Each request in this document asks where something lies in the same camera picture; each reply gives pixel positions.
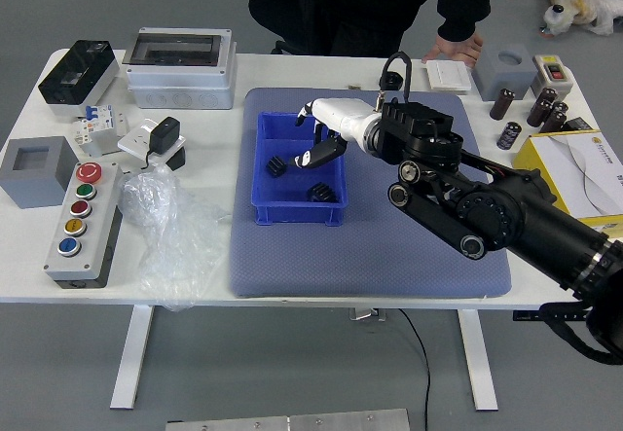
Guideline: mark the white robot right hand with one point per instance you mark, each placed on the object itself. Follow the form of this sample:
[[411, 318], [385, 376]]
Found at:
[[340, 115]]

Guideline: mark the big black gear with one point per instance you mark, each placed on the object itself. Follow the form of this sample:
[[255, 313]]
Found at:
[[321, 193]]

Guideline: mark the small black gear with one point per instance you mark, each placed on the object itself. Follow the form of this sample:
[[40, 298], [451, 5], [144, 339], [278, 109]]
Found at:
[[276, 167]]

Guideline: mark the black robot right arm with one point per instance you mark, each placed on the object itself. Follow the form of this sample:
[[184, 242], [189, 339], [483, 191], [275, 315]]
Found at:
[[511, 207]]

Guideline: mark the person's left forearm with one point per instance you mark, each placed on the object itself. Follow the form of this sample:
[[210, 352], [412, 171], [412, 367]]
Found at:
[[465, 12]]

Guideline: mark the black round nut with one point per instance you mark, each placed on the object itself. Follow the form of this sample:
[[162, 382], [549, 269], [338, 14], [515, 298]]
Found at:
[[395, 81]]

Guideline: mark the blue plastic box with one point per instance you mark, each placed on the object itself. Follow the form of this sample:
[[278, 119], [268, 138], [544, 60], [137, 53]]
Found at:
[[287, 192]]

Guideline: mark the yellow and white cardboard box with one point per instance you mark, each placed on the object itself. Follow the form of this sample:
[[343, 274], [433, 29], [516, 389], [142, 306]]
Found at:
[[574, 173]]

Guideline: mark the person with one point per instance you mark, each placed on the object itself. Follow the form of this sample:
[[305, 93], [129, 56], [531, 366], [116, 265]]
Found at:
[[365, 3]]

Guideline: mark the black office chair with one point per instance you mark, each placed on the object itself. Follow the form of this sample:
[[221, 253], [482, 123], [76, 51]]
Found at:
[[265, 8]]

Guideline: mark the person's left hand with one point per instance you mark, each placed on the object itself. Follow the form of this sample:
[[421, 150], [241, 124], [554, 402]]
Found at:
[[457, 49]]

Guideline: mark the grey-blue table mat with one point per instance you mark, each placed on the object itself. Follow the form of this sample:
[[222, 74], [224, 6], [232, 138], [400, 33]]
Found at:
[[340, 256]]

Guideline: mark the brown cylindrical capacitor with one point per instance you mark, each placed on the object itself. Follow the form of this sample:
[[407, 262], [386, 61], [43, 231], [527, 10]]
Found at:
[[501, 105], [539, 107], [555, 118]]

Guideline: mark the small black block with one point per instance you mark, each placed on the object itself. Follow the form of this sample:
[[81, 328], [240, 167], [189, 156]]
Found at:
[[177, 159]]

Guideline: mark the black cylindrical capacitor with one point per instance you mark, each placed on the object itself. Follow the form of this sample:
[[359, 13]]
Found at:
[[509, 135]]

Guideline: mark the grey block with round hole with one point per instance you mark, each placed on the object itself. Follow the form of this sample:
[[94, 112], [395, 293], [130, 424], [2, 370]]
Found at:
[[506, 73]]

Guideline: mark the black power adapter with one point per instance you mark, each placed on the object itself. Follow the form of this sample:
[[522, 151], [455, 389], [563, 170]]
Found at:
[[163, 134]]

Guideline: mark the white socket plate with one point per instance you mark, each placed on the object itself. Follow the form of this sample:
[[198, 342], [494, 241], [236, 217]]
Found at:
[[134, 141]]

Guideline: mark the clear plastic bag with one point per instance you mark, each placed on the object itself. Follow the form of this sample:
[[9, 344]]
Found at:
[[170, 236]]

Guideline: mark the flat black module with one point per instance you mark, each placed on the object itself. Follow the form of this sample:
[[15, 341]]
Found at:
[[580, 123]]

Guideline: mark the white and blue circuit breaker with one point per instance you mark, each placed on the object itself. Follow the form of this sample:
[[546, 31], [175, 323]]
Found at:
[[99, 127]]

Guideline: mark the black table control panel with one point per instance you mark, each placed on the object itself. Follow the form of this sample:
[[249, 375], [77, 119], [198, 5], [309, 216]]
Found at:
[[523, 315]]

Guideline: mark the grey five-button control station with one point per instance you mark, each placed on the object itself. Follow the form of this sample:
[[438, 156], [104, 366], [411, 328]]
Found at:
[[80, 222]]

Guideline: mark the white table leg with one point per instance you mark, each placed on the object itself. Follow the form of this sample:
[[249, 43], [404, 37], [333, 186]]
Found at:
[[131, 358], [479, 363]]

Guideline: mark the grey metal plate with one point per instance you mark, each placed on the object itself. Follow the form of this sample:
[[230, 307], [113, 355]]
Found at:
[[292, 422]]

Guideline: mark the grey block with square hole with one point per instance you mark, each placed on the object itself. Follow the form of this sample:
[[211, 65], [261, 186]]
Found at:
[[31, 178]]

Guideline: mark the white wall switch plate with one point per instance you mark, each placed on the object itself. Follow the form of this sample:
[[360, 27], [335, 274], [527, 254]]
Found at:
[[448, 75]]

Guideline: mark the white enclosure with clear lid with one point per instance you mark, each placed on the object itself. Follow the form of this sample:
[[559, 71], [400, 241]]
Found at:
[[180, 78]]

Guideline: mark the metal bracket under table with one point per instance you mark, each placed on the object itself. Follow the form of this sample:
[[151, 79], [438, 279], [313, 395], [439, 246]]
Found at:
[[367, 314]]

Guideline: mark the grey two-button switch box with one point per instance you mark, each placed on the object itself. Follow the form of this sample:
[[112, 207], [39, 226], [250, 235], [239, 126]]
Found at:
[[552, 68]]

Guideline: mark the white enclosure with black lid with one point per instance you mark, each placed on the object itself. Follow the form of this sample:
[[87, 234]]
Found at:
[[78, 73]]

